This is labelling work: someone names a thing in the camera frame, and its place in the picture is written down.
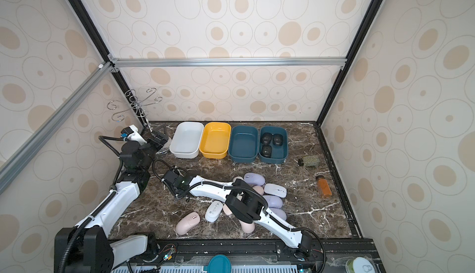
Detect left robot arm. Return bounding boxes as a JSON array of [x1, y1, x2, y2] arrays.
[[54, 126, 170, 273]]

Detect white mouse right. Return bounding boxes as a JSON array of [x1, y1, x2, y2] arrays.
[[263, 183, 287, 198]]

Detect purple mouse lower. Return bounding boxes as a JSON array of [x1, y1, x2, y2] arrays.
[[270, 208, 287, 221]]

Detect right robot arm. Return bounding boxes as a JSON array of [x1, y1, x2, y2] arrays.
[[159, 167, 314, 258]]

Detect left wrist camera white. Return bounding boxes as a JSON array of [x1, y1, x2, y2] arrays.
[[121, 124, 147, 145]]

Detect white mouse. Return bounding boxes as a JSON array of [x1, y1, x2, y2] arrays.
[[205, 201, 223, 223], [263, 183, 287, 198]]

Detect teal storage box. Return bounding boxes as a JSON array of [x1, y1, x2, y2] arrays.
[[228, 125, 259, 164], [258, 126, 288, 164]]

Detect pink mouse upper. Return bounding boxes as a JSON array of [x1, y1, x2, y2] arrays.
[[252, 186, 265, 196]]

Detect purple mouse upper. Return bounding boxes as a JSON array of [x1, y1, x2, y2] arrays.
[[244, 173, 266, 186]]

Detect teal round lid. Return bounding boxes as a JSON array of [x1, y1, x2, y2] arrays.
[[204, 254, 232, 273]]

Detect pink mouse lower left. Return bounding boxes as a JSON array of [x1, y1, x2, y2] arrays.
[[175, 212, 200, 236]]

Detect white mouse lower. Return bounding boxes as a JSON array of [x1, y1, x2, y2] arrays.
[[205, 201, 223, 223]]

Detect purple mouse middle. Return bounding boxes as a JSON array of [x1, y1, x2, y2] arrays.
[[263, 195, 283, 209]]

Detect yellow storage box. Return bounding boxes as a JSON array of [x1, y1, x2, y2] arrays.
[[199, 122, 231, 159]]

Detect left diagonal aluminium bar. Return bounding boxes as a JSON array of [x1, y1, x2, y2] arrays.
[[1, 61, 112, 193]]

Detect pink mouse lower right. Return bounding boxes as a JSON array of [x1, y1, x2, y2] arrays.
[[239, 221, 256, 234]]

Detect orange spice jar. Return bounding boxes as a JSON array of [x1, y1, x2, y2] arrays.
[[315, 175, 332, 198]]

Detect purple mouse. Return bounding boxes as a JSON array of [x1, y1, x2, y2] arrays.
[[263, 195, 283, 209], [270, 208, 287, 221], [244, 173, 266, 186]]

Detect pink mouse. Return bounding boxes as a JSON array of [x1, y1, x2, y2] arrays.
[[239, 221, 256, 234], [252, 186, 265, 196], [175, 212, 200, 236], [223, 204, 233, 216]]

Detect glass jar of green herbs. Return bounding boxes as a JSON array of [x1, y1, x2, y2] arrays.
[[298, 155, 320, 167]]

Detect black mouse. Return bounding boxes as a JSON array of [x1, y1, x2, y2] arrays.
[[272, 134, 284, 146], [261, 144, 272, 158], [261, 133, 273, 145]]

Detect white storage box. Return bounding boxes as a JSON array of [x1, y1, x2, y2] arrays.
[[169, 122, 204, 159]]

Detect right teal storage box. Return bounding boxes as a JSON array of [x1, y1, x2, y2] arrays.
[[258, 126, 288, 164]]

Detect pink mouse middle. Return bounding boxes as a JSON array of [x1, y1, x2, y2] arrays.
[[223, 204, 233, 216]]

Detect left teal storage box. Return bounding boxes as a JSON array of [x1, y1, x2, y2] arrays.
[[228, 125, 259, 164]]

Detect metal wire hook stand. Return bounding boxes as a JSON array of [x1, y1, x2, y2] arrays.
[[107, 87, 163, 132]]

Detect horizontal aluminium frame bar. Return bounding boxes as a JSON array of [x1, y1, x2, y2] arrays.
[[112, 57, 346, 68]]

